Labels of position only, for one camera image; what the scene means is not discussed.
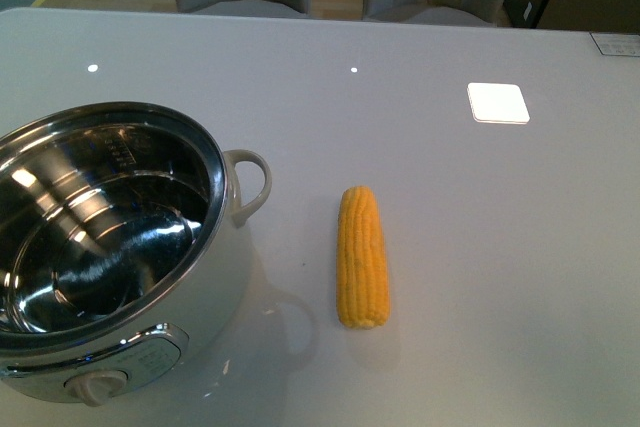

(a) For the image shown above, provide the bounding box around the yellow corn cob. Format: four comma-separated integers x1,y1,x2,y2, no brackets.
336,186,391,329

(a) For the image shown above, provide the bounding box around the white electric cooking pot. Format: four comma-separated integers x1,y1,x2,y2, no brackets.
1,102,271,406

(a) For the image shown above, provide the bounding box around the table label sticker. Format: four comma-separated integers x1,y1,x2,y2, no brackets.
590,32,640,57

